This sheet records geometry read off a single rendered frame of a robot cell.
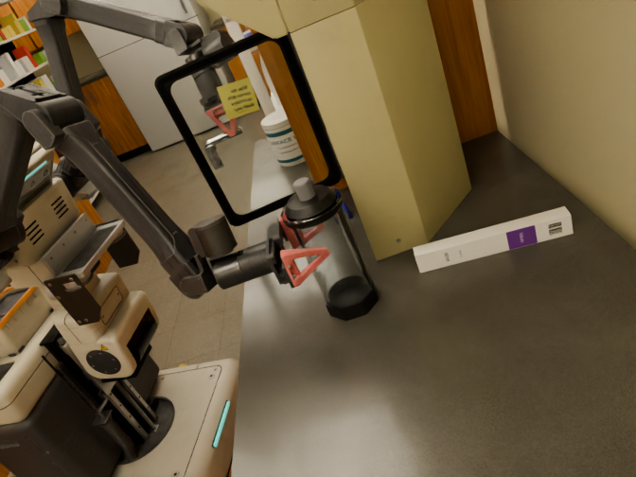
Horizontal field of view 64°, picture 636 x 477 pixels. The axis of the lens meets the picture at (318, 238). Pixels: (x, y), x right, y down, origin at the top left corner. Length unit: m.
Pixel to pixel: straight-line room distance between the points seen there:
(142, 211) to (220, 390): 1.16
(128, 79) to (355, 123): 5.28
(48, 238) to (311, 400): 0.93
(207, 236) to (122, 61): 5.25
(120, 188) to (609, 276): 0.82
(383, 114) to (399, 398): 0.47
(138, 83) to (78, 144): 5.11
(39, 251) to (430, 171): 1.00
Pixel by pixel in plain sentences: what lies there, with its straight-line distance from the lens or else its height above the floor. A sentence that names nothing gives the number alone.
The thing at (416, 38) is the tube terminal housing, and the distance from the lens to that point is 1.01.
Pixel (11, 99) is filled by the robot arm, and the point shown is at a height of 1.48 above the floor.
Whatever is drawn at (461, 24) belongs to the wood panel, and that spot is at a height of 1.23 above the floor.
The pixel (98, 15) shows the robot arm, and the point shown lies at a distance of 1.46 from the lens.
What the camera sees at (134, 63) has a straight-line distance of 6.05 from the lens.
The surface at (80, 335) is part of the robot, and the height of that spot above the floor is 0.84.
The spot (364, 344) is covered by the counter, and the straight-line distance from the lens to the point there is 0.89.
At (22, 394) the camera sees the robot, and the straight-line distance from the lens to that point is 1.75.
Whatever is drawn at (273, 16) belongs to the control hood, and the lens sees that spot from 0.87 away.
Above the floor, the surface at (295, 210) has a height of 1.18.
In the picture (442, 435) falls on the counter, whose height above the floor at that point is 0.94.
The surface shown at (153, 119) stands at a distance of 6.17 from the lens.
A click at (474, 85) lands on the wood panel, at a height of 1.08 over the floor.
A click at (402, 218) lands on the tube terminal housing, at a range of 1.01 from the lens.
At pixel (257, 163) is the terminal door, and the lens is 1.24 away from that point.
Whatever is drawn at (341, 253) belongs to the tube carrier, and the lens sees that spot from 0.86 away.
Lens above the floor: 1.55
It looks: 30 degrees down
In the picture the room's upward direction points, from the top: 24 degrees counter-clockwise
